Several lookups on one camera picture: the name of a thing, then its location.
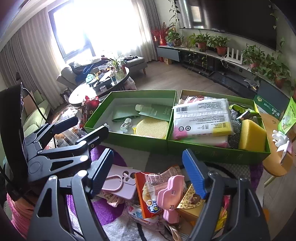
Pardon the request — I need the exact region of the white adhesive hook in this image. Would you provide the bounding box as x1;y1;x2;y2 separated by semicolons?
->
120;118;132;133

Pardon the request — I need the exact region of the green cloth pad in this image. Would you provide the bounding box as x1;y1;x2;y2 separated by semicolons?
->
112;105;140;122

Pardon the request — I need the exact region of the yellow round silicone mat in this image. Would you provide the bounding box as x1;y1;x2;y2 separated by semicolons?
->
133;118;169;139

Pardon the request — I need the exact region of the green facial mask sachet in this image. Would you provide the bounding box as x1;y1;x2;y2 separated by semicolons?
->
135;104;172;121

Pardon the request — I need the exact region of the green sofa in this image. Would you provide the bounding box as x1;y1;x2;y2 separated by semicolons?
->
22;90;51;137

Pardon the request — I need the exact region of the yellow gift box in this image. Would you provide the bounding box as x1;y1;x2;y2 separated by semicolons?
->
177;184;205;222

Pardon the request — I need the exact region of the red snack bag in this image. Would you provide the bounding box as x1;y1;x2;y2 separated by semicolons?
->
80;95;100;128

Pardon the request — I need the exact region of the round dark coffee table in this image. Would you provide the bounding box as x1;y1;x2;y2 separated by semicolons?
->
69;67;130;106

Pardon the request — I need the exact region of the pink phone case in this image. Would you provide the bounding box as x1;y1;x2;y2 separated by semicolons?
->
102;165;140;200

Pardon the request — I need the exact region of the pink hair clip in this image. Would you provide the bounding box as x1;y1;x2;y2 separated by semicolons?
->
157;175;185;224

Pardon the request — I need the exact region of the green tray left box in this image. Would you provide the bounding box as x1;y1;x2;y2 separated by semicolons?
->
84;90;176;154

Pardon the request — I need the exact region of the green tray box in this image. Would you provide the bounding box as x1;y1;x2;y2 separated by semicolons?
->
167;89;271;165
84;90;176;154

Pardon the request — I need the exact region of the grey sofa with clothes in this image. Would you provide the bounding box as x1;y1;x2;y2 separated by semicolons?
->
57;57;108;90

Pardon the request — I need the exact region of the green tray right box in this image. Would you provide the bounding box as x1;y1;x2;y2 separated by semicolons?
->
167;89;271;165

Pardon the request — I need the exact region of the orange snack packet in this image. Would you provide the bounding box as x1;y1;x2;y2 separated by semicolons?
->
135;165;182;219

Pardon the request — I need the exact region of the yellow sponge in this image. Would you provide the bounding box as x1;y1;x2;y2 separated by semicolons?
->
238;120;266;152

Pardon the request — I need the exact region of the white wipes pack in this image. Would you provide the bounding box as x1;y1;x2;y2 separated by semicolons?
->
172;98;234;140

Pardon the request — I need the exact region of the grey footstool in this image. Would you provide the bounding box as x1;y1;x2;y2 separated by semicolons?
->
125;56;147;75

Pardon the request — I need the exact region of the green snack pouch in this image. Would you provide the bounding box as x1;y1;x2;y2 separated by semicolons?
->
278;97;296;135

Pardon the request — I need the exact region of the grey tv cabinet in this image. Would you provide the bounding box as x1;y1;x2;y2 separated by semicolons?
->
157;46;290;112

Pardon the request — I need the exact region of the white wifi router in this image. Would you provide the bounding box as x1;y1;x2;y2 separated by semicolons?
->
225;47;243;65

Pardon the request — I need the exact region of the large black television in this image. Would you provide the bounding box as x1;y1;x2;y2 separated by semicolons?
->
177;0;276;49

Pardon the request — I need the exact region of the black camera cable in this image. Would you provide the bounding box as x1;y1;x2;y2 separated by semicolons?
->
21;87;57;149

